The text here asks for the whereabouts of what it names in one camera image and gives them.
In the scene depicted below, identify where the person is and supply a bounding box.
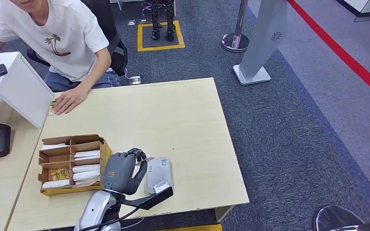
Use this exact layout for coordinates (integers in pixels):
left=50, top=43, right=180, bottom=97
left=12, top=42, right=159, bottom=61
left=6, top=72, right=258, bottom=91
left=0, top=0, right=123, bottom=116

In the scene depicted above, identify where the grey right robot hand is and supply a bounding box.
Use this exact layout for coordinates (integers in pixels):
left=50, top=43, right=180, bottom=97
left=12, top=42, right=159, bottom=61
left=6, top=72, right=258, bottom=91
left=102, top=147, right=148, bottom=196

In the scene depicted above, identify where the cardboard card organizer box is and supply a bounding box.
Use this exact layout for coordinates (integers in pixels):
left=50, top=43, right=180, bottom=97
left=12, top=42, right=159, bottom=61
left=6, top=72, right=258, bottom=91
left=38, top=134, right=112, bottom=197

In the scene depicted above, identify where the white key card sleeve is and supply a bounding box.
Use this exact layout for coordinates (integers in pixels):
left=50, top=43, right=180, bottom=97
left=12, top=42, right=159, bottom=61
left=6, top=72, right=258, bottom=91
left=73, top=164, right=101, bottom=173
left=73, top=170, right=101, bottom=181
left=75, top=178, right=100, bottom=187
left=42, top=179, right=70, bottom=189
left=74, top=150, right=101, bottom=160
left=41, top=143, right=70, bottom=151

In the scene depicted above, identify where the black office chair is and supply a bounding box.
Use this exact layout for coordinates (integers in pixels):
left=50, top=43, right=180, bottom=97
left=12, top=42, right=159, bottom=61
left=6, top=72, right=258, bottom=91
left=26, top=0, right=129, bottom=77

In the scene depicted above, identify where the grey kiosk stand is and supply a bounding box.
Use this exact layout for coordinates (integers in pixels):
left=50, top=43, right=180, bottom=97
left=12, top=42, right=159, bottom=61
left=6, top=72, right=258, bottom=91
left=233, top=0, right=289, bottom=86

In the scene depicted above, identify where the gold room key card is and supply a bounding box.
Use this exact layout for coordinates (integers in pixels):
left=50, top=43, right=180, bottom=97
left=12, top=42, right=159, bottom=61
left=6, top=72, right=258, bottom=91
left=50, top=168, right=69, bottom=181

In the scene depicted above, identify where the white table leg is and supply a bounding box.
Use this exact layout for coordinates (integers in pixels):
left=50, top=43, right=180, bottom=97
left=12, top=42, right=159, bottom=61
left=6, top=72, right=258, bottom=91
left=214, top=205, right=236, bottom=223

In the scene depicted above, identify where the yellow floor tape strip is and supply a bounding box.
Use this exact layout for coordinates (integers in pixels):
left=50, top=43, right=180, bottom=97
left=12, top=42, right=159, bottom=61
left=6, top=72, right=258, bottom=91
left=158, top=224, right=223, bottom=231

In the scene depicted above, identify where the round chrome base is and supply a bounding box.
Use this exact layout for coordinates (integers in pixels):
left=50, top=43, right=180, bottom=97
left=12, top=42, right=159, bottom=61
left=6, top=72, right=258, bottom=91
left=313, top=205, right=364, bottom=231

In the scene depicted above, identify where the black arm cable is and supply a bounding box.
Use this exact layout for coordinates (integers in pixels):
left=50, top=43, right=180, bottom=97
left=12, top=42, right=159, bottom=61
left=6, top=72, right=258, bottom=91
left=79, top=206, right=141, bottom=231

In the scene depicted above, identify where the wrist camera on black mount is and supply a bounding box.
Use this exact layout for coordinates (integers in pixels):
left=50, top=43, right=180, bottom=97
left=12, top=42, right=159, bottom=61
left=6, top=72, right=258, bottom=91
left=121, top=180, right=174, bottom=210

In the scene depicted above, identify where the person's hand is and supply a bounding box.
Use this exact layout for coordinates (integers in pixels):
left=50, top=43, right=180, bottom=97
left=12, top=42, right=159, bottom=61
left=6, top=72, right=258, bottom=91
left=52, top=88, right=92, bottom=116

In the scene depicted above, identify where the chrome stanchion post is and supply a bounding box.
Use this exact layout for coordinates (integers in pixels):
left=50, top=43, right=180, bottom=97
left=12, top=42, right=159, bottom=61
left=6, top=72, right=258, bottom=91
left=221, top=0, right=251, bottom=53

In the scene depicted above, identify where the white box partition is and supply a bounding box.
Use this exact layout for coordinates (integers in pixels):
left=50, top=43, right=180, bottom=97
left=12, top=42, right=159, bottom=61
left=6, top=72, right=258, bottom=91
left=0, top=51, right=55, bottom=129

